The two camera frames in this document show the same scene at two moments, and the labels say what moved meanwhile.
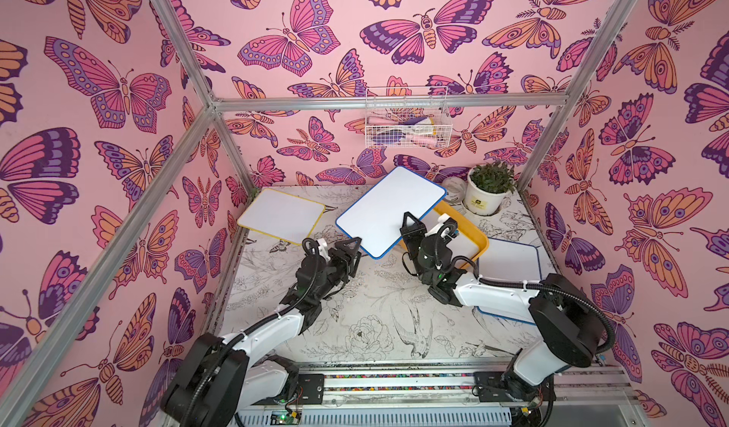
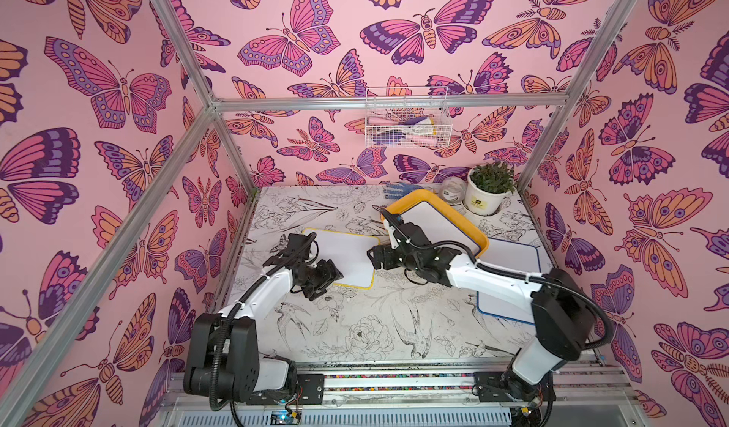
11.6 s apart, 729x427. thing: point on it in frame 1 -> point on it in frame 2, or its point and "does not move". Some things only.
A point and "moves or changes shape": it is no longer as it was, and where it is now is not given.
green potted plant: x=495 y=176 does not move
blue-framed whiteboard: x=511 y=260 does not move
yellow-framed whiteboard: x=284 y=216 -> x=348 y=252
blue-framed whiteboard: x=377 y=216 moves or changes shape
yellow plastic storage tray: x=469 y=244 does not move
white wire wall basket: x=407 y=118 does not move
